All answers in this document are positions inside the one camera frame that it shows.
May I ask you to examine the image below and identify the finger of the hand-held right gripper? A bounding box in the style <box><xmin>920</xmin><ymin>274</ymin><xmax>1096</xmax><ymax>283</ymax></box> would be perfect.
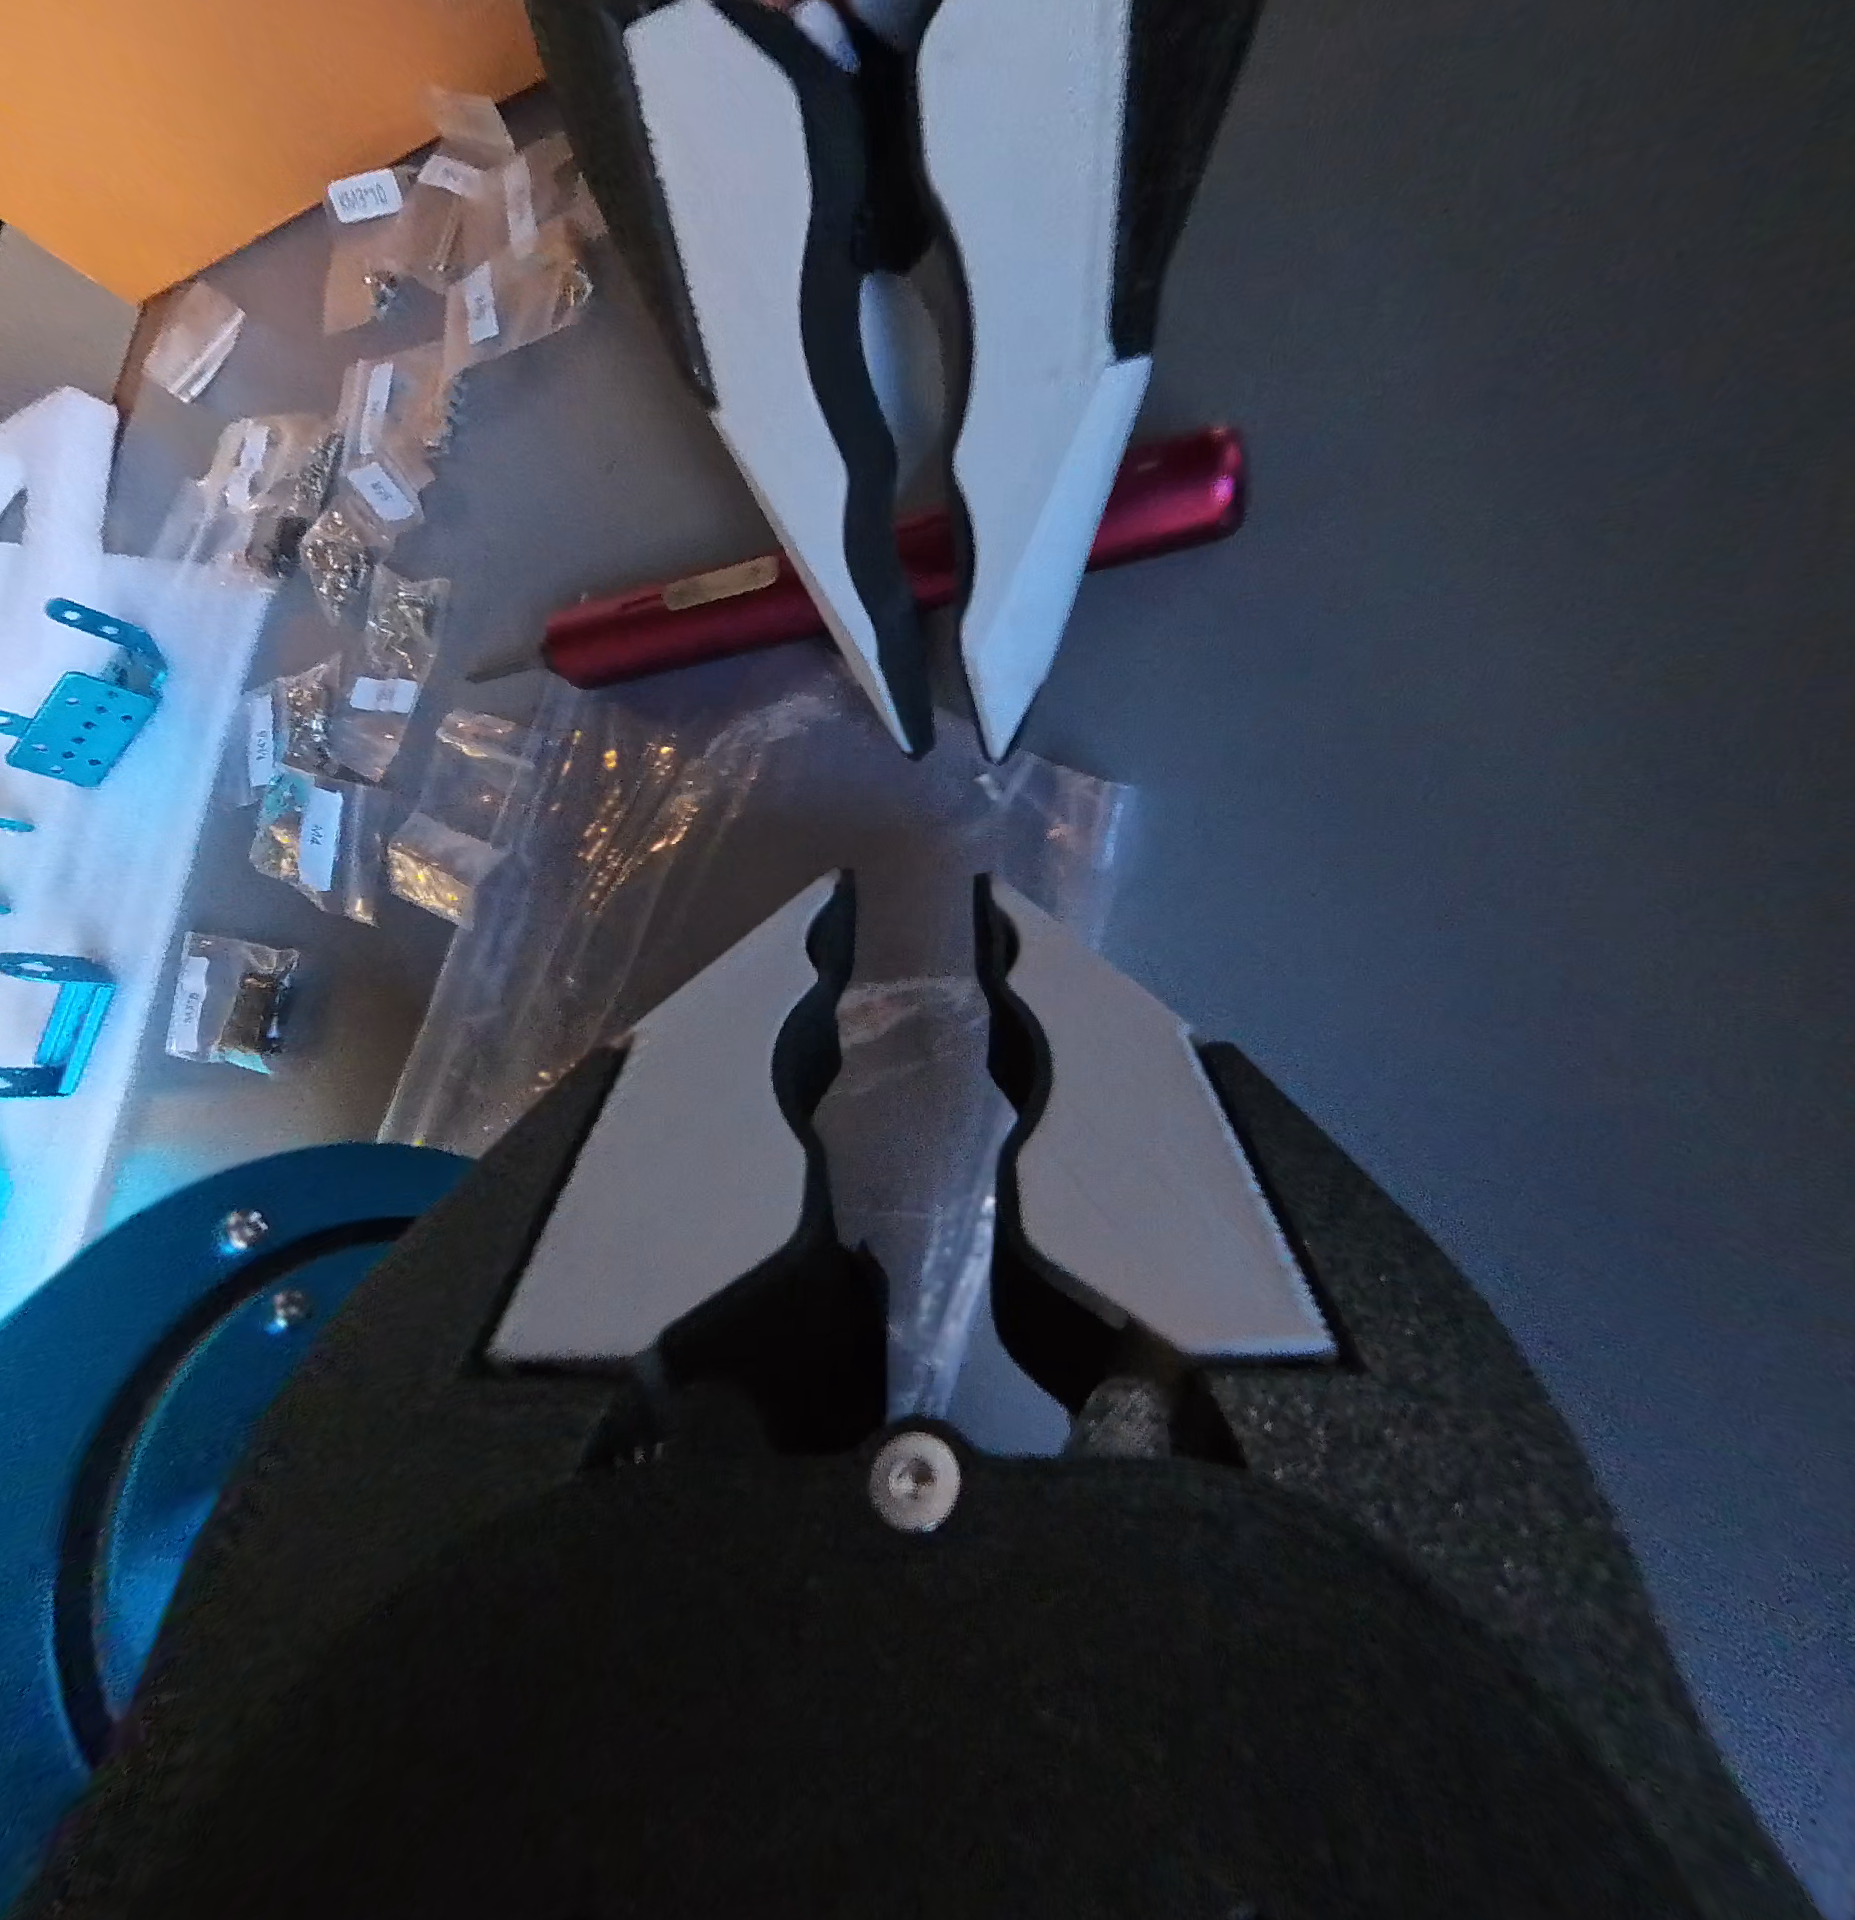
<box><xmin>915</xmin><ymin>0</ymin><xmax>1156</xmax><ymax>764</ymax></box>
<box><xmin>625</xmin><ymin>0</ymin><xmax>941</xmax><ymax>760</ymax></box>

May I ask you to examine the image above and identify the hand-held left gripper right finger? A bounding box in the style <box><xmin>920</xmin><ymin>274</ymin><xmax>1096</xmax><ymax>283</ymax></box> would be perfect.
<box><xmin>968</xmin><ymin>873</ymin><xmax>1344</xmax><ymax>1364</ymax></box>

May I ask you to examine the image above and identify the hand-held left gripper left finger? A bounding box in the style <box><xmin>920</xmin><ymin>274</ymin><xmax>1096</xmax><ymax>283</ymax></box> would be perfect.
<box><xmin>489</xmin><ymin>865</ymin><xmax>858</xmax><ymax>1371</ymax></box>

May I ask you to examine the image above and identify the red pen screwdriver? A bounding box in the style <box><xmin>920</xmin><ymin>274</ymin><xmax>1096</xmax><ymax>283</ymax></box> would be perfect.
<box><xmin>469</xmin><ymin>425</ymin><xmax>1248</xmax><ymax>692</ymax></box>

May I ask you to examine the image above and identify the blue rotary base assembly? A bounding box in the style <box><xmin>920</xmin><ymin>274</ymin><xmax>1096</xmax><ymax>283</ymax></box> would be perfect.
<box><xmin>0</xmin><ymin>1134</ymin><xmax>486</xmax><ymax>1763</ymax></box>

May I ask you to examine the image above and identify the grey desk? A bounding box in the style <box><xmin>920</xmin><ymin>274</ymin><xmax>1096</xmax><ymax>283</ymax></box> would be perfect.
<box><xmin>0</xmin><ymin>0</ymin><xmax>1855</xmax><ymax>1861</ymax></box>

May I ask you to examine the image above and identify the clear plastic bag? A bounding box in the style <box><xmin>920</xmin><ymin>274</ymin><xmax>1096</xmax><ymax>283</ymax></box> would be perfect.
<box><xmin>375</xmin><ymin>666</ymin><xmax>1135</xmax><ymax>1442</ymax></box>

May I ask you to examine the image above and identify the pile of small screw bags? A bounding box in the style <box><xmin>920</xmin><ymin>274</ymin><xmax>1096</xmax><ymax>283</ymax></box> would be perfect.
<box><xmin>123</xmin><ymin>79</ymin><xmax>608</xmax><ymax>1072</ymax></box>

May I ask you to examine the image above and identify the open cardboard box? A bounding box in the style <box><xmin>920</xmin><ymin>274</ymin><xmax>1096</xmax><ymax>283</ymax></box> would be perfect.
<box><xmin>0</xmin><ymin>0</ymin><xmax>571</xmax><ymax>305</ymax></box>

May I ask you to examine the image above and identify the white foam sheet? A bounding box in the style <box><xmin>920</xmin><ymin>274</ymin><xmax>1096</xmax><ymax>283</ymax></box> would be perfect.
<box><xmin>0</xmin><ymin>559</ymin><xmax>274</xmax><ymax>1339</ymax></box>

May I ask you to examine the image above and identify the small blue metal bracket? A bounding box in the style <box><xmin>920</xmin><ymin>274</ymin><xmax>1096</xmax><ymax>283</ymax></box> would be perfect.
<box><xmin>0</xmin><ymin>950</ymin><xmax>118</xmax><ymax>1104</ymax></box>

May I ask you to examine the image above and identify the blue perforated metal bracket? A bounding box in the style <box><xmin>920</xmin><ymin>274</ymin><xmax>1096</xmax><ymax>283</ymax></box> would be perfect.
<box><xmin>0</xmin><ymin>594</ymin><xmax>171</xmax><ymax>779</ymax></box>

